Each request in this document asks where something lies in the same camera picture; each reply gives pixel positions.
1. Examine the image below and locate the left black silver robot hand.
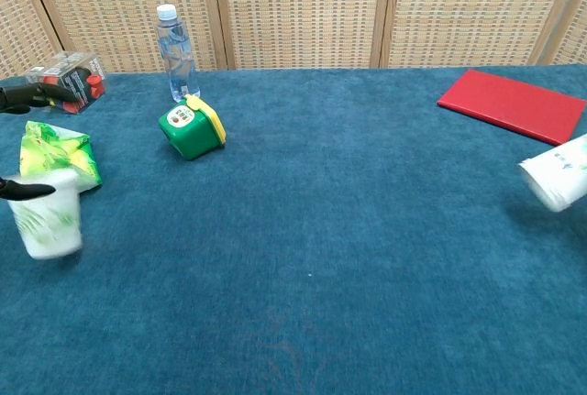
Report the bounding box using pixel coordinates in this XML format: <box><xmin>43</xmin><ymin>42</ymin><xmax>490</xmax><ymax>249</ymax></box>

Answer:
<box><xmin>0</xmin><ymin>82</ymin><xmax>79</xmax><ymax>203</ymax></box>

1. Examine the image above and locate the white paper cup green print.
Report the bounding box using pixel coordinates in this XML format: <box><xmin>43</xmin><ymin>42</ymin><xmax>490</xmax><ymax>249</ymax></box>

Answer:
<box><xmin>8</xmin><ymin>170</ymin><xmax>84</xmax><ymax>261</ymax></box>

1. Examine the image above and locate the clear box black red print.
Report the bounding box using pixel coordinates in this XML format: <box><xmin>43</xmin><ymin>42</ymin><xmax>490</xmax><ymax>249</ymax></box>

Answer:
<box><xmin>25</xmin><ymin>50</ymin><xmax>107</xmax><ymax>116</ymax></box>

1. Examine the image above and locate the green yellow tissue pack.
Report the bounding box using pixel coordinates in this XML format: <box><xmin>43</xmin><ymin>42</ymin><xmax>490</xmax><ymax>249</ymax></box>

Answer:
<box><xmin>18</xmin><ymin>120</ymin><xmax>104</xmax><ymax>194</ymax></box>

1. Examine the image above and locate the clear plastic water bottle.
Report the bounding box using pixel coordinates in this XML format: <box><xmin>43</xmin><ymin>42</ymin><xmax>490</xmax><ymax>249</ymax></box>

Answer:
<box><xmin>156</xmin><ymin>4</ymin><xmax>202</xmax><ymax>104</ymax></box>

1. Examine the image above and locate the green box yellow lid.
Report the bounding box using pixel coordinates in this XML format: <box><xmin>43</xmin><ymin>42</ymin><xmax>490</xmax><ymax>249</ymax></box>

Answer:
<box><xmin>158</xmin><ymin>94</ymin><xmax>227</xmax><ymax>161</ymax></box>

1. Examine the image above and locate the woven rattan folding screen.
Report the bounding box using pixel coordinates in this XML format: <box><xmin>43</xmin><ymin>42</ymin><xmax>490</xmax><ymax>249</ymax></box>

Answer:
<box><xmin>0</xmin><ymin>0</ymin><xmax>587</xmax><ymax>81</ymax></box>

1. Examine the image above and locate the blue carpet table mat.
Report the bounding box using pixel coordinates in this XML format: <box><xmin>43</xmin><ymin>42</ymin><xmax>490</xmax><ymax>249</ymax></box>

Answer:
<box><xmin>0</xmin><ymin>63</ymin><xmax>587</xmax><ymax>395</ymax></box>

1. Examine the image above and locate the red hardcover book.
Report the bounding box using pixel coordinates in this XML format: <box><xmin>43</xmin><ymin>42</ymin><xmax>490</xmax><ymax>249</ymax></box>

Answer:
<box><xmin>437</xmin><ymin>69</ymin><xmax>587</xmax><ymax>147</ymax></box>

